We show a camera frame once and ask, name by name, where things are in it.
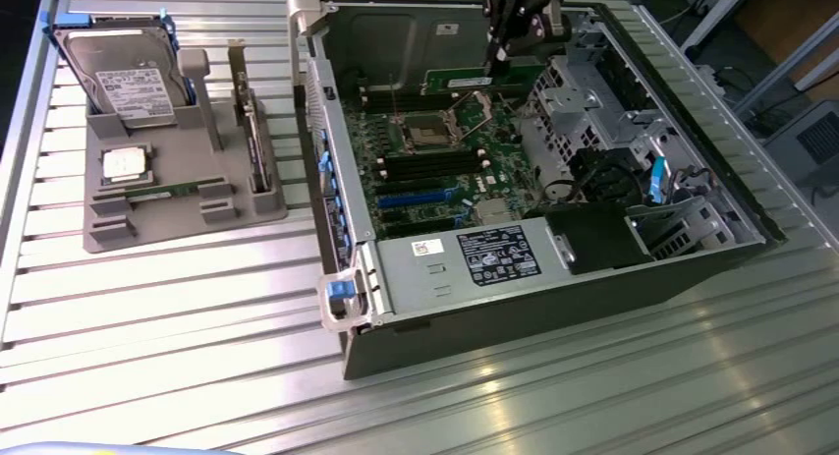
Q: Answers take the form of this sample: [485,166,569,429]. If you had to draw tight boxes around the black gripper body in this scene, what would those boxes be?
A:
[481,0,569,59]

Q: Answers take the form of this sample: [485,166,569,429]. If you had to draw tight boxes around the green RAM stick white label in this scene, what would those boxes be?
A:
[418,67,549,96]

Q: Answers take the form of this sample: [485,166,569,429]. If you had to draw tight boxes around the black RAM slot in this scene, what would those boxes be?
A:
[385,164,488,182]
[381,148,478,164]
[384,159,485,176]
[382,153,482,170]

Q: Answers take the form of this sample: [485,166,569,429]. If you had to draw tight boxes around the metal socket cover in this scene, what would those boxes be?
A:
[446,87,509,133]

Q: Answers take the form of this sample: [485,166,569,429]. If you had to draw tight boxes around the metal disk bay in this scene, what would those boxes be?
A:
[526,55,658,149]

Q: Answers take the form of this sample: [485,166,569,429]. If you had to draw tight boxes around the thin locking lever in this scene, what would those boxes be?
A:
[388,73,405,128]

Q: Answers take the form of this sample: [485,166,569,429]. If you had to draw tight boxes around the CPU socket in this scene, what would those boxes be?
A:
[390,112,461,154]

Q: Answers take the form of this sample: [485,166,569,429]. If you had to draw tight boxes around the green motherboard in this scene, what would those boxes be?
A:
[340,86,546,241]

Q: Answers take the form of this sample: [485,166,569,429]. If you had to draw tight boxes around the black expansion slot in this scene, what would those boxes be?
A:
[380,214,460,234]
[374,177,453,197]

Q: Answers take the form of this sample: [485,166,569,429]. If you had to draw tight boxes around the silver chipset heatsink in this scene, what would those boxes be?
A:
[473,199,517,226]

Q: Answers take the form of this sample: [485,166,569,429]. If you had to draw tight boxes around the blue expansion slot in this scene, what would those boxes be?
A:
[374,189,454,209]

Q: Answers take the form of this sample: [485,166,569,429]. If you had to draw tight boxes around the grey power supply unit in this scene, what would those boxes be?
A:
[357,215,578,324]

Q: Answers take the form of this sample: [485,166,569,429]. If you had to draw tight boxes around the grey computer box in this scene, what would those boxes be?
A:
[761,99,839,177]

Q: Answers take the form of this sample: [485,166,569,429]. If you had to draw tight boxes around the open black PC case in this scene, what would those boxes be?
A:
[285,0,789,381]

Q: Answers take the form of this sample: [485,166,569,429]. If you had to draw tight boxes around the hard disk blue carrier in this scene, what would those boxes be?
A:
[39,12,198,131]

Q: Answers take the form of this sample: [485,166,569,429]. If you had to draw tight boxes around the grey parts rack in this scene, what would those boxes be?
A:
[81,46,294,256]

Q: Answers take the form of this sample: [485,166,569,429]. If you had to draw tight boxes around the silver CPU chip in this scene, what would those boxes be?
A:
[99,146,159,185]

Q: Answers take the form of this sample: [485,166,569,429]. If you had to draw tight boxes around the blue yellow object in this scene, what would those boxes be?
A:
[0,439,153,455]

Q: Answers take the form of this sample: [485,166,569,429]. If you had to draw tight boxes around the black wire bundle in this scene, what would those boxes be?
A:
[568,148,650,201]

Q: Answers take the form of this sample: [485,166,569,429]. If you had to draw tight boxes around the blue flat wire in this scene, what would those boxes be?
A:
[646,154,670,206]

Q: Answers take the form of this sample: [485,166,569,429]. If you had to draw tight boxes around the wooden desk white frame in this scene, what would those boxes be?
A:
[677,0,839,92]

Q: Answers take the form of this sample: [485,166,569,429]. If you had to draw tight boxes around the graphics card metal bracket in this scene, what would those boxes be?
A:
[223,38,273,195]

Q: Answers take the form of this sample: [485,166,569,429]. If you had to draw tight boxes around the grey case handle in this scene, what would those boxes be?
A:
[315,272,369,334]

